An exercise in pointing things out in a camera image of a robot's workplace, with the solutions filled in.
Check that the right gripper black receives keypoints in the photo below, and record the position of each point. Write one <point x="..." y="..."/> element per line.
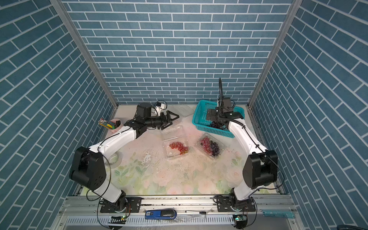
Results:
<point x="212" y="116"/>

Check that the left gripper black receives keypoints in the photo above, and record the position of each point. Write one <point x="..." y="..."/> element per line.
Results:
<point x="169" y="114"/>

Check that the clear clamshell container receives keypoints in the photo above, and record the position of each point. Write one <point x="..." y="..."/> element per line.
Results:
<point x="184" y="110"/>
<point x="173" y="134"/>
<point x="221" y="145"/>

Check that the red grape bunch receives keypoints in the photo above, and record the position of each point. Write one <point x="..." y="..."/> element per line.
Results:
<point x="205" y="144"/>
<point x="178" y="149"/>

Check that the dark purple grape bunch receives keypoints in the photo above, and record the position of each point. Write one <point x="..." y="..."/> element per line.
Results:
<point x="214" y="149"/>

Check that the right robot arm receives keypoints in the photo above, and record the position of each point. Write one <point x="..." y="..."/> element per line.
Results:
<point x="261" y="166"/>

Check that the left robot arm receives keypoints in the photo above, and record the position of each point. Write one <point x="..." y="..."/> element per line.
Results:
<point x="88" y="164"/>

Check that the dark grape bunch middle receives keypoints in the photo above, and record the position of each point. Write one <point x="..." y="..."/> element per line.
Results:
<point x="218" y="125"/>

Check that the teal plastic basket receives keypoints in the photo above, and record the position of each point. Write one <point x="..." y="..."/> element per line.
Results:
<point x="205" y="118"/>

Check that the pink pen cup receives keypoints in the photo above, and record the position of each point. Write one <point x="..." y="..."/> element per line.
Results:
<point x="117" y="125"/>

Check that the coloured pens bundle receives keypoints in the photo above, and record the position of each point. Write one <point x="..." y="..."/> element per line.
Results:
<point x="108" y="124"/>

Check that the blue black handheld device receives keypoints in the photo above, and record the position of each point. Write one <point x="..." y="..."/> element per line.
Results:
<point x="161" y="214"/>

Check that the black marker pen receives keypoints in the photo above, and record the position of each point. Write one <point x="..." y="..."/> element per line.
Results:
<point x="196" y="212"/>

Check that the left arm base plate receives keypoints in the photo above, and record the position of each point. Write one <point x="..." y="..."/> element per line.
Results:
<point x="123" y="205"/>

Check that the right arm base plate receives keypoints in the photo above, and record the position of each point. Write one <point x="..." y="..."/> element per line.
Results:
<point x="228" y="204"/>

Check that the aluminium front rail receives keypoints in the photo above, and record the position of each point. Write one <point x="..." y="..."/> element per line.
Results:
<point x="77" y="213"/>

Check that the teal metal bracket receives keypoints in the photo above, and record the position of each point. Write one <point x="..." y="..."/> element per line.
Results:
<point x="278" y="214"/>

